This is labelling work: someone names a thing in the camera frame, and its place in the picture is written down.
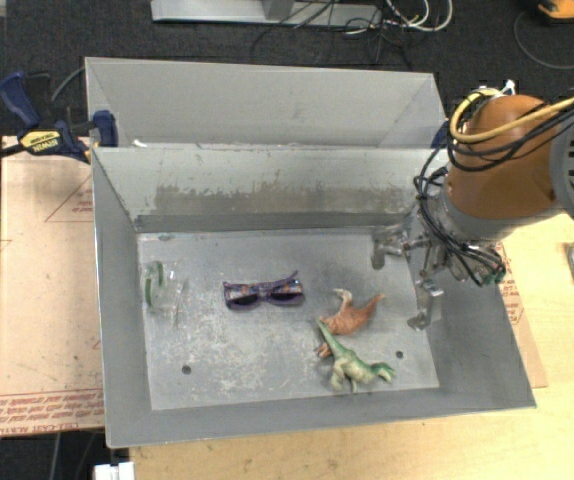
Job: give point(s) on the grey metal bin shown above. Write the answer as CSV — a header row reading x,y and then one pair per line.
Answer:
x,y
267,348

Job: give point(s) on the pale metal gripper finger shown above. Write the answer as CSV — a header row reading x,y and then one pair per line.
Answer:
x,y
389,243
429,300

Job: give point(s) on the green toy dinosaur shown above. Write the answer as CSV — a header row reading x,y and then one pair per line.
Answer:
x,y
352,365

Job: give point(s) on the orange-brown toy dinosaur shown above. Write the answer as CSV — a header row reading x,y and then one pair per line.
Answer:
x,y
349,318

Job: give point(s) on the brown cardboard board, red print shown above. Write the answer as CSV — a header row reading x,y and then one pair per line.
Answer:
x,y
47,293

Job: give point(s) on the purple sunglasses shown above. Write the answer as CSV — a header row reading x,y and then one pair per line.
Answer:
x,y
262,295

